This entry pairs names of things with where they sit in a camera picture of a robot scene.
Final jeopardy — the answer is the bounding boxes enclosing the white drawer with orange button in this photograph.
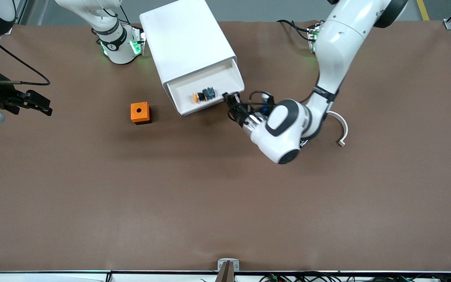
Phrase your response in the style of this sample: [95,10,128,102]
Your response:
[166,58,245,117]

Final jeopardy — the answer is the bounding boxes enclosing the orange button enclosure box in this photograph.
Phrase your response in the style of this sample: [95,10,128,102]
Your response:
[130,102,152,125]

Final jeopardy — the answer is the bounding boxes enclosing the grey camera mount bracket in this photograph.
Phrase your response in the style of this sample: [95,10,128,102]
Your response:
[215,258,240,282]

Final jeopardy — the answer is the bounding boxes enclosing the black cable bundle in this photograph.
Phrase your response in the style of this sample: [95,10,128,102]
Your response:
[261,272,451,282]

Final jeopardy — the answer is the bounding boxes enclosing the white curved plastic arc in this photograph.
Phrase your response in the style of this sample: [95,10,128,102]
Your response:
[327,111,349,147]

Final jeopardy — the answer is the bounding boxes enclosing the white drawer cabinet shell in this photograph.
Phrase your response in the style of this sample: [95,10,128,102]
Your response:
[139,0,237,116]

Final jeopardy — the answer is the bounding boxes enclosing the orange push button switch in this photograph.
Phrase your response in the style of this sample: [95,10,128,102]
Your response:
[193,87,216,104]

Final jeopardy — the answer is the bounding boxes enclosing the brown table cover sheet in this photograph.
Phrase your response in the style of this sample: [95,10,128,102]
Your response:
[0,20,451,273]

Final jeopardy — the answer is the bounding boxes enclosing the black base cable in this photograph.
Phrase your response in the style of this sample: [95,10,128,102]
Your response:
[276,19,312,40]
[102,4,132,26]

